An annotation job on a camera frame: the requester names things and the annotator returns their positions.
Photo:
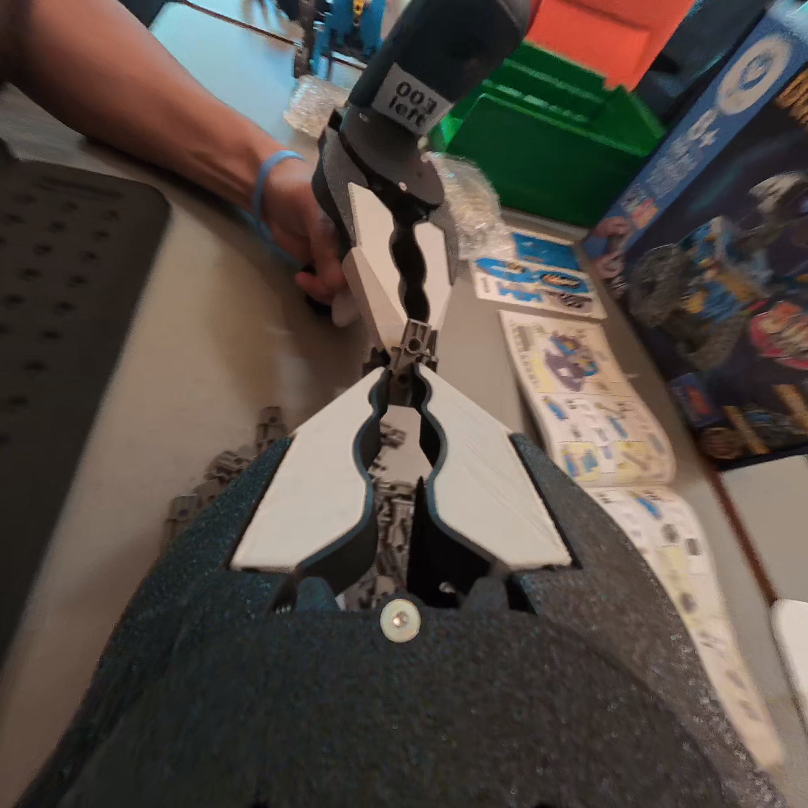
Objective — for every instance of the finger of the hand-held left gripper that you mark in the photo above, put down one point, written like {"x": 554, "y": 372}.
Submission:
{"x": 372, "y": 265}
{"x": 435, "y": 265}

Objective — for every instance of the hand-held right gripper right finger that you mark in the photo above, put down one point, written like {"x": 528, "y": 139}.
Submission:
{"x": 498, "y": 498}

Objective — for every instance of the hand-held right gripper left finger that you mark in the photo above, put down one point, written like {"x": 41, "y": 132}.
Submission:
{"x": 303, "y": 498}

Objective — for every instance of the pile of grey track links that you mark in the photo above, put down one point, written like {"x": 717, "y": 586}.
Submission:
{"x": 214, "y": 473}

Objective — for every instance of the person's left forearm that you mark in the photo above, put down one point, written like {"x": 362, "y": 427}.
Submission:
{"x": 126, "y": 82}

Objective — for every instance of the grey desk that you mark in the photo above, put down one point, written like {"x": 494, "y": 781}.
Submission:
{"x": 221, "y": 347}

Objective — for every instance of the person's left hand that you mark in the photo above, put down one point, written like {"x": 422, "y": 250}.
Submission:
{"x": 296, "y": 227}

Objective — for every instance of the clear bag of small parts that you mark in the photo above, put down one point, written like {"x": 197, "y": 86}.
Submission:
{"x": 473, "y": 202}
{"x": 312, "y": 107}

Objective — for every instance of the blue sticker sheet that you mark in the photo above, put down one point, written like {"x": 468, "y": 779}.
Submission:
{"x": 536, "y": 271}

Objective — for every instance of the blue brick model vehicle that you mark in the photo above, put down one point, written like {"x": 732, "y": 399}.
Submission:
{"x": 341, "y": 31}

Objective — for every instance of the open instruction booklet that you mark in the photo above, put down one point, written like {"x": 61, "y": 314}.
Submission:
{"x": 599, "y": 410}

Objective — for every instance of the blue wristband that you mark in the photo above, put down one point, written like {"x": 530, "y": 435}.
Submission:
{"x": 259, "y": 189}

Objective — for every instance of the green plastic bin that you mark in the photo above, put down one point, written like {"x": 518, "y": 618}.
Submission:
{"x": 549, "y": 145}

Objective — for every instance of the printed toy set box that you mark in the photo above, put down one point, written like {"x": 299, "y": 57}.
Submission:
{"x": 726, "y": 252}

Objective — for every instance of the black perforated foam pad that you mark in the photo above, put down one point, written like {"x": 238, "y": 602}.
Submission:
{"x": 63, "y": 315}

